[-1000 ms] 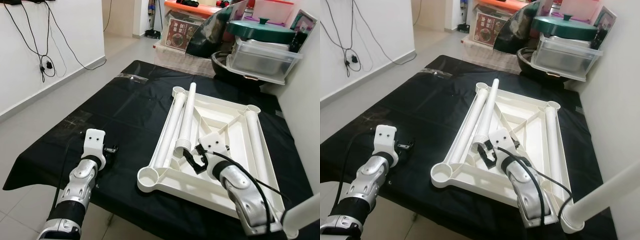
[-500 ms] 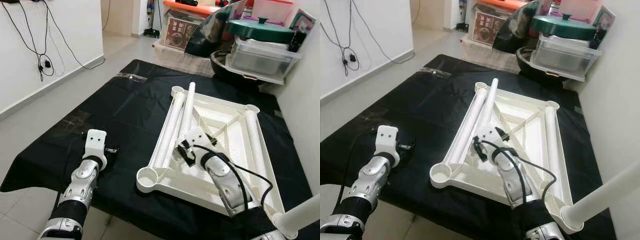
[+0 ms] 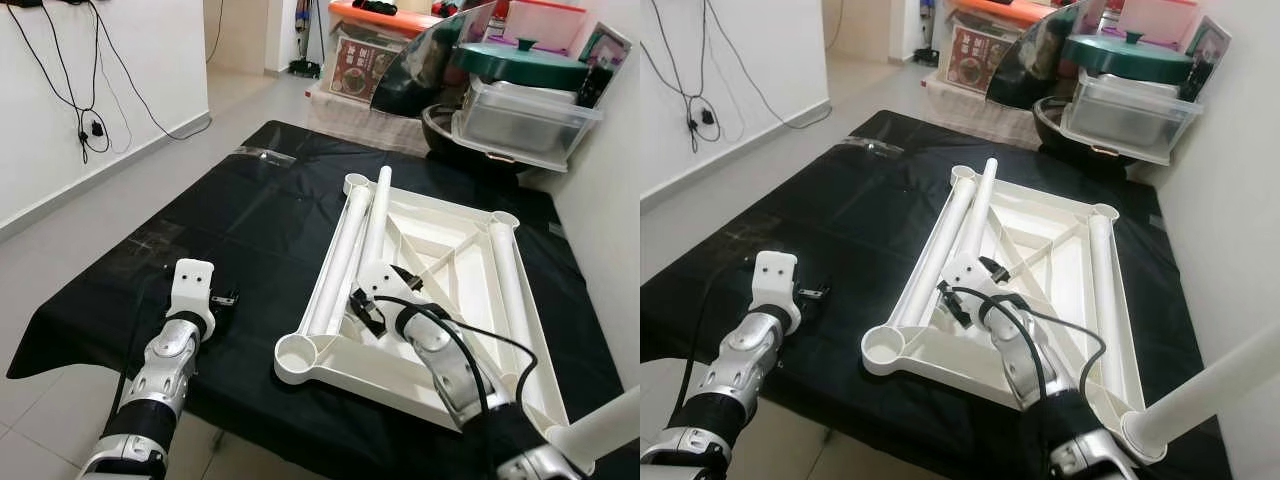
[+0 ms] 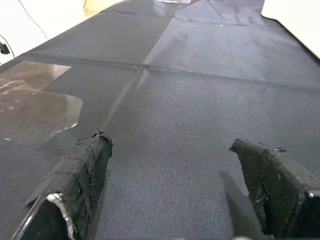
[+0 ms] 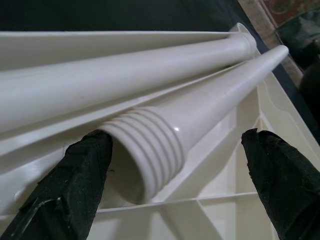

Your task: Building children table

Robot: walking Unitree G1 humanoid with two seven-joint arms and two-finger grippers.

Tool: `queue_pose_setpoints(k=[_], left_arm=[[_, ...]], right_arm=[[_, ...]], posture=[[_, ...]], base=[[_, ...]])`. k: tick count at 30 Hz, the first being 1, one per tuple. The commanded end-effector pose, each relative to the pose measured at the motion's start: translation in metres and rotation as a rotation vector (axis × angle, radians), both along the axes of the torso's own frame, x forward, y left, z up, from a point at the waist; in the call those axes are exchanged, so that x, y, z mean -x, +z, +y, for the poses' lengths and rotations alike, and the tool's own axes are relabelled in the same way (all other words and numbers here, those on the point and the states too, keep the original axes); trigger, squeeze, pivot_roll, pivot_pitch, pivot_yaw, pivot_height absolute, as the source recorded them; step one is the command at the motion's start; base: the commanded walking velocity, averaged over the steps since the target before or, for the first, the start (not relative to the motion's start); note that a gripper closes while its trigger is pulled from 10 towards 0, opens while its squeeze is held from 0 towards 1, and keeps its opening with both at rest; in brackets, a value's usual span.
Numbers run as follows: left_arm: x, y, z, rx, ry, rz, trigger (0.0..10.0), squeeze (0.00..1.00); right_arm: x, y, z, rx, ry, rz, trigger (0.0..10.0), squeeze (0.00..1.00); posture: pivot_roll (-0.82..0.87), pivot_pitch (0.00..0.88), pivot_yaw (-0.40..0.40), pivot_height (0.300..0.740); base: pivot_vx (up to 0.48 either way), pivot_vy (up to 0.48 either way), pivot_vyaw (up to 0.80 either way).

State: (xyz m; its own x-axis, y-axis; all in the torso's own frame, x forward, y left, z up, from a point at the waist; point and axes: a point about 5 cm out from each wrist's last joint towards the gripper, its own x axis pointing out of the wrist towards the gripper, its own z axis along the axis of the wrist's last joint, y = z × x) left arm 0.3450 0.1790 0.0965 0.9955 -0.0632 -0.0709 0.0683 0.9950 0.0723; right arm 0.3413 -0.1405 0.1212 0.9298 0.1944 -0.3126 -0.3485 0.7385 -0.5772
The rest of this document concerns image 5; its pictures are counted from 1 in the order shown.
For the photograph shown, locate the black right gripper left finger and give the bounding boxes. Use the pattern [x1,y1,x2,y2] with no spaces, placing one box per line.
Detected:
[0,129,113,240]

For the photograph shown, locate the white plastic table leg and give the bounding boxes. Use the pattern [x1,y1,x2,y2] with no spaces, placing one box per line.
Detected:
[98,45,290,205]
[0,34,253,135]

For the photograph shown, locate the white plastic table top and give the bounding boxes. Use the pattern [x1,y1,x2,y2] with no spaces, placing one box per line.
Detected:
[0,22,320,240]

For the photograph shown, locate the black glossy bag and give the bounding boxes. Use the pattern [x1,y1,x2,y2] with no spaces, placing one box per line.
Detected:
[273,13,320,63]

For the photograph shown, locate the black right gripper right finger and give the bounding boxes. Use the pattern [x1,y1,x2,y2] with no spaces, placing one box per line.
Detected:
[241,128,320,240]

